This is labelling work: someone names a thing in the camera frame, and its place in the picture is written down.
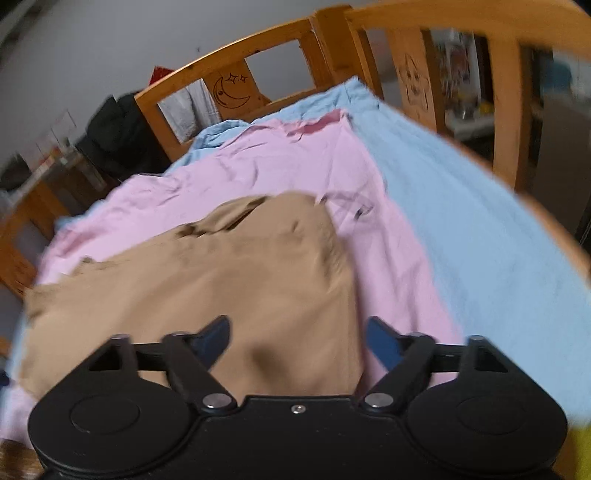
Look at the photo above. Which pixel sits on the pink floral bed sheet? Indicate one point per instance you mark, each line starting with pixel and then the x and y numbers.
pixel 277 161

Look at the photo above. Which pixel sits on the green cloth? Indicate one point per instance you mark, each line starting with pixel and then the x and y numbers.
pixel 581 454

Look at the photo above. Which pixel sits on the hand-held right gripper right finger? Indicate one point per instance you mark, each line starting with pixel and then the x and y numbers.
pixel 385 341

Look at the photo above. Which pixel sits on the tan hooded jacket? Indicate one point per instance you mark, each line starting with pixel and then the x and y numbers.
pixel 231 277

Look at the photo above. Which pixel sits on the pale striped cloth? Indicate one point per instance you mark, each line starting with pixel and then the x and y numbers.
pixel 178 117

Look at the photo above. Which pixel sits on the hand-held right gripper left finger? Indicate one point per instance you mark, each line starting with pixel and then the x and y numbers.
pixel 210 341

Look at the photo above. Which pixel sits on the black puffer jacket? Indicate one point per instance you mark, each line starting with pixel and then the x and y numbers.
pixel 120 134

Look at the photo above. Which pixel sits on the light blue bed sheet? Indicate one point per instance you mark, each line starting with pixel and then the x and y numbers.
pixel 461 230

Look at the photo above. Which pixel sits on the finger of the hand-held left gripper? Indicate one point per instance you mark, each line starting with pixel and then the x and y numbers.
pixel 3 377

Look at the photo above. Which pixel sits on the wooden bed frame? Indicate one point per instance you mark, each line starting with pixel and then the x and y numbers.
pixel 277 41

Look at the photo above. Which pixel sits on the red paper item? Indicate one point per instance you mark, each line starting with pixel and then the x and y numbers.
pixel 160 76

